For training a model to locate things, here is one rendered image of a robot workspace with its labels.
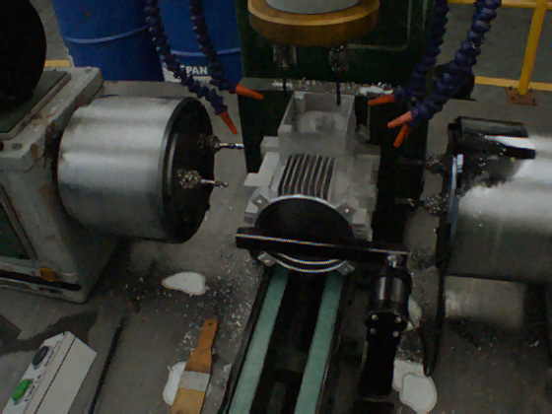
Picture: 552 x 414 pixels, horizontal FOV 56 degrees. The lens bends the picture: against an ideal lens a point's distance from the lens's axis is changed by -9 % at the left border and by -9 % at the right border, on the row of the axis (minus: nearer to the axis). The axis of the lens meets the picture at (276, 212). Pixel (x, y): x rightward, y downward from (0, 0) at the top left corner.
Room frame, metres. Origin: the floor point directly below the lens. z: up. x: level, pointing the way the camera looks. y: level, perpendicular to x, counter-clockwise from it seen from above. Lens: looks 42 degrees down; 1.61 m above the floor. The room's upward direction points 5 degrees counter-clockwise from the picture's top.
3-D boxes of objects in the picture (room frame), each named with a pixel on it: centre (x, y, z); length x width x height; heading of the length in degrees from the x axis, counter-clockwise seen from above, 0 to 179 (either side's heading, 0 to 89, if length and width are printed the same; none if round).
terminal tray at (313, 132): (0.73, -0.08, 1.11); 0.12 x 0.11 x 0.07; 163
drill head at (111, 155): (0.79, 0.27, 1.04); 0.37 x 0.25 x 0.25; 73
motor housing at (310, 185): (0.69, -0.07, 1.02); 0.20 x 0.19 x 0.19; 163
